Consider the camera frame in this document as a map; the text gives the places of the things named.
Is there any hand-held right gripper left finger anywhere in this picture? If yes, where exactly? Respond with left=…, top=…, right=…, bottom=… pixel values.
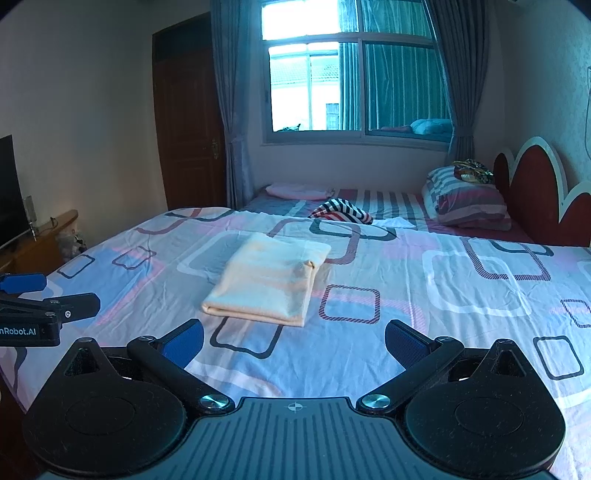
left=60, top=318, right=235, bottom=416

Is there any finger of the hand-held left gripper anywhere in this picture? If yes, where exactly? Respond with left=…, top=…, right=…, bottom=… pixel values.
left=0, top=292, right=101, bottom=325
left=0, top=273, right=47, bottom=295

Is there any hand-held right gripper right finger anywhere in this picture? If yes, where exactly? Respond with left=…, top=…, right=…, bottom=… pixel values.
left=356, top=318, right=532, bottom=415

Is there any cream knitted sweater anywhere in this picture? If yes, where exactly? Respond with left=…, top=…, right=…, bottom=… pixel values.
left=202, top=232, right=332, bottom=328

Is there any wooden cabinet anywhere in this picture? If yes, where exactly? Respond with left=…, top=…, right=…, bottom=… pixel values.
left=0, top=210, right=80, bottom=278

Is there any printed pastel quilt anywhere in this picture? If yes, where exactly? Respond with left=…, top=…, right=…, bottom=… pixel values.
left=0, top=207, right=591, bottom=480

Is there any small black white toy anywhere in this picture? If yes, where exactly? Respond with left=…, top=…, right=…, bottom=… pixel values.
left=58, top=228, right=89, bottom=260

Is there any small grey device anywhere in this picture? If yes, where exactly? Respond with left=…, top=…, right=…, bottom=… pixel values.
left=22, top=195, right=38, bottom=241

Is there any black flat television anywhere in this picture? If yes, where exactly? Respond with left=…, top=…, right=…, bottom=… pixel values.
left=0, top=135, right=30, bottom=250

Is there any black white striped cloth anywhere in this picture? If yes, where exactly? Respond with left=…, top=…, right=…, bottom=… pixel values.
left=308, top=197, right=374, bottom=226

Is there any striped pillow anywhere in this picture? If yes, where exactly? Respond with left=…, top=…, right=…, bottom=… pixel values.
left=422, top=166, right=513, bottom=232

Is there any pink pillow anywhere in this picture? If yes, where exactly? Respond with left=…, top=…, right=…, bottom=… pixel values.
left=265, top=183, right=337, bottom=201

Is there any red white scalloped headboard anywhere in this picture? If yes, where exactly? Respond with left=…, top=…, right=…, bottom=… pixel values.
left=493, top=136, right=591, bottom=248

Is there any light blue cloth bundle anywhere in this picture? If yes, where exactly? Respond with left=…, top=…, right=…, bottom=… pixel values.
left=410, top=118, right=454, bottom=137

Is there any dark wooden door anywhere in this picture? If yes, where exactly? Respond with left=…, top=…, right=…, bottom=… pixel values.
left=152, top=13, right=232, bottom=211

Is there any grey window curtain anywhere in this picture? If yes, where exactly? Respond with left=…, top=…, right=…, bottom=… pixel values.
left=422, top=0, right=493, bottom=167
left=210, top=0, right=264, bottom=211

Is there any sliding glass window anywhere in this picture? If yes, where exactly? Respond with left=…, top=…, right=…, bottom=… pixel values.
left=260, top=0, right=456, bottom=148

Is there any dark looped cable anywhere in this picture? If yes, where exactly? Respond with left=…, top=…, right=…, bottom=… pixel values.
left=585, top=65, right=591, bottom=163

